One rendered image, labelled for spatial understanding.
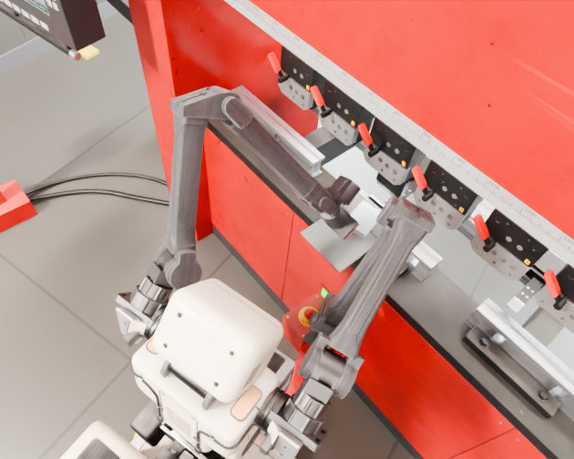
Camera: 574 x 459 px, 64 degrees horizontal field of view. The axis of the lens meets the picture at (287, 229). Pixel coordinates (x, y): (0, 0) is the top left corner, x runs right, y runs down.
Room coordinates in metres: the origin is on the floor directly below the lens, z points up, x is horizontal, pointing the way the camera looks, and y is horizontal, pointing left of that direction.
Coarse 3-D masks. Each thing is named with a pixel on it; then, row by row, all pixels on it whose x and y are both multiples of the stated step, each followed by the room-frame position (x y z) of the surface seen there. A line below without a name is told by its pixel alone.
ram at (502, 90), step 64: (256, 0) 1.38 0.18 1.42; (320, 0) 1.19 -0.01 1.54; (384, 0) 1.05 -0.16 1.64; (448, 0) 0.95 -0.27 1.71; (512, 0) 0.86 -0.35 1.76; (384, 64) 1.02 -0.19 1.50; (448, 64) 0.91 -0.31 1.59; (512, 64) 0.82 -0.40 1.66; (448, 128) 0.87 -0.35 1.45; (512, 128) 0.78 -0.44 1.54; (512, 192) 0.73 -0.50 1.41
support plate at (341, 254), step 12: (312, 228) 0.85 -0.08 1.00; (324, 228) 0.86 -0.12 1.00; (312, 240) 0.80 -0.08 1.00; (324, 240) 0.81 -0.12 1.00; (336, 240) 0.81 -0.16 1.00; (348, 240) 0.82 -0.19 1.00; (360, 240) 0.82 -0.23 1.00; (372, 240) 0.83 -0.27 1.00; (324, 252) 0.76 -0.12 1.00; (336, 252) 0.77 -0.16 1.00; (348, 252) 0.78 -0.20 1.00; (360, 252) 0.78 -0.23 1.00; (336, 264) 0.73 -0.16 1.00; (348, 264) 0.73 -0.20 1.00
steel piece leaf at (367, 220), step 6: (354, 210) 0.94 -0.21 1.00; (360, 210) 0.94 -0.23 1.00; (366, 210) 0.95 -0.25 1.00; (354, 216) 0.92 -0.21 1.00; (360, 216) 0.92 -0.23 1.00; (366, 216) 0.92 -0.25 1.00; (372, 216) 0.93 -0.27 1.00; (360, 222) 0.89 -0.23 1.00; (366, 222) 0.90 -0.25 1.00; (372, 222) 0.90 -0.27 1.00; (360, 228) 0.87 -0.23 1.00; (366, 228) 0.88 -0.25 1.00; (372, 228) 0.88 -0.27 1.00; (360, 234) 0.84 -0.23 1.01; (366, 234) 0.85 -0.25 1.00
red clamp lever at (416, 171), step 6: (414, 168) 0.85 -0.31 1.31; (420, 168) 0.86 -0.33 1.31; (414, 174) 0.85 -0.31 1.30; (420, 174) 0.85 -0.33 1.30; (420, 180) 0.83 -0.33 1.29; (420, 186) 0.83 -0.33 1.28; (426, 186) 0.83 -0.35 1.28; (426, 192) 0.82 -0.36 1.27; (432, 192) 0.82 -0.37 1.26; (426, 198) 0.80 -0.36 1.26
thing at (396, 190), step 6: (378, 174) 0.99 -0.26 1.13; (378, 180) 0.99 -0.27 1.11; (384, 180) 0.97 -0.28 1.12; (408, 180) 0.94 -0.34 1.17; (384, 186) 0.97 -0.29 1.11; (390, 186) 0.96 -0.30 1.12; (396, 186) 0.94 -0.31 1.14; (402, 186) 0.93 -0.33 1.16; (390, 192) 0.96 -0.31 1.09; (396, 192) 0.94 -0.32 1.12; (402, 192) 0.93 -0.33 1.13; (396, 198) 0.94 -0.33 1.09
